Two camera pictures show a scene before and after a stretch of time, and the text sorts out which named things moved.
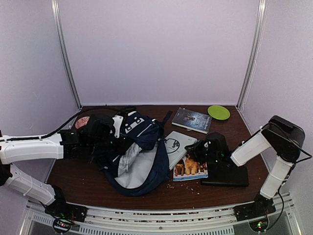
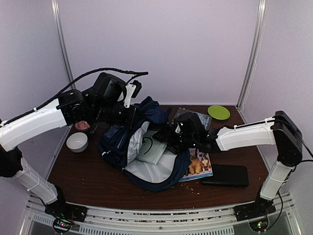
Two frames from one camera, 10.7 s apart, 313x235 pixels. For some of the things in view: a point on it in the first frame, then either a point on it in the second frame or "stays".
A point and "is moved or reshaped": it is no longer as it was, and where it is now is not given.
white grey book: [175, 143] -> [151, 149]
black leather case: [223, 174] stays
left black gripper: [121, 148] -> [130, 118]
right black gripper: [193, 152] -> [166, 135]
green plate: [218, 112] stays
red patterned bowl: [81, 122] stays
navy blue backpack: [141, 167] is moved or reshaped
